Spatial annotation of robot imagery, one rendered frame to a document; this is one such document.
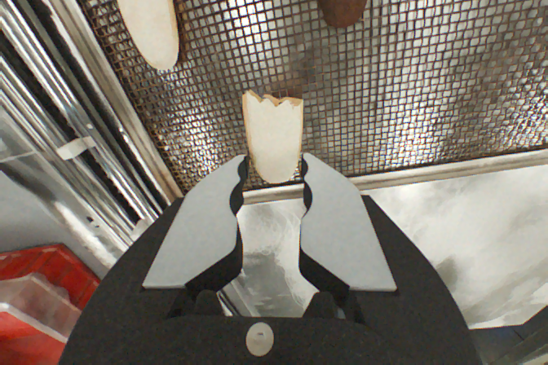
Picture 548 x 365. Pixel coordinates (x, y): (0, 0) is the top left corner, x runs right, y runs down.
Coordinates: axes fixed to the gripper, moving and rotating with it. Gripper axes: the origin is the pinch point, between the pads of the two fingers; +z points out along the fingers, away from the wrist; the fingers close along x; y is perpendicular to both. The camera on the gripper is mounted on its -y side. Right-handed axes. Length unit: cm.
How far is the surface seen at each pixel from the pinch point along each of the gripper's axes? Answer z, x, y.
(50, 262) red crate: 4.6, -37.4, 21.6
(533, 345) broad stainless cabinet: 29, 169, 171
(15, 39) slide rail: 8.1, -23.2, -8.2
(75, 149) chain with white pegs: 6.7, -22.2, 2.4
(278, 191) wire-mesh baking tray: 5.4, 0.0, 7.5
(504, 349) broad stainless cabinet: 34, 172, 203
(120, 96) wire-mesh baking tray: 5.5, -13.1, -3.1
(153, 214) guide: 7.3, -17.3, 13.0
